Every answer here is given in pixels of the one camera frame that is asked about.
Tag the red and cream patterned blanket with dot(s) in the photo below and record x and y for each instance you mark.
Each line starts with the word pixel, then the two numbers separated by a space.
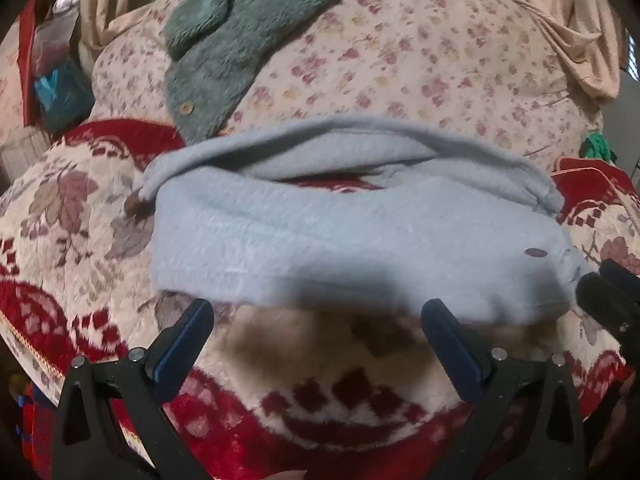
pixel 75 240

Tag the red flat box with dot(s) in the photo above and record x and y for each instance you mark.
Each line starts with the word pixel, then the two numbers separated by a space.
pixel 27 60

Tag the pink floral quilt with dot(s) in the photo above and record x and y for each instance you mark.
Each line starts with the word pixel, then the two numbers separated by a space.
pixel 425 60

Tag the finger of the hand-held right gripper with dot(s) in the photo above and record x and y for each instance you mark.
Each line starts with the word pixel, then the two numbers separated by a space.
pixel 622 272
pixel 602 302

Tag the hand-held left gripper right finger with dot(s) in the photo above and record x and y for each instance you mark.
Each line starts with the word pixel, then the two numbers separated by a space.
pixel 450 350

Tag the green knotted object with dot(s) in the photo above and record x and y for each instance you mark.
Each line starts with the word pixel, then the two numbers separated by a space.
pixel 597 146

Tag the light blue fleece pants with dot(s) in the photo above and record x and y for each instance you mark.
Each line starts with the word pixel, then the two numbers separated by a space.
pixel 325 235

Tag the green fleece jacket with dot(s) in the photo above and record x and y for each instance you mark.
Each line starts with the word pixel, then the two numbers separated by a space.
pixel 240 35

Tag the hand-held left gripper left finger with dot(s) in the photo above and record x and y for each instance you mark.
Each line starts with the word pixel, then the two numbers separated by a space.
pixel 186 345

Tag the beige cloth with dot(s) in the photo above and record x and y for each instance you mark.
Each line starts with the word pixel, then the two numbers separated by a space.
pixel 575 25
pixel 105 0

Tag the blue plastic packet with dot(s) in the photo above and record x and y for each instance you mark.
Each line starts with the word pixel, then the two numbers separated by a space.
pixel 62 92

